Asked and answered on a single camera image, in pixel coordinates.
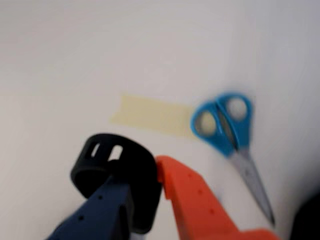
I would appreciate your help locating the black fabric bag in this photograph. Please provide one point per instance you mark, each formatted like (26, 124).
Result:
(308, 225)

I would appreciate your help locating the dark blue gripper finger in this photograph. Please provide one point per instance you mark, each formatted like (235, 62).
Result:
(100, 215)

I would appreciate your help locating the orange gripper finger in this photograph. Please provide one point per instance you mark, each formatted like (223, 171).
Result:
(197, 205)

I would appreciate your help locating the beige masking tape strip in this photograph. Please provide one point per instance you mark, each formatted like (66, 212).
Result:
(155, 116)

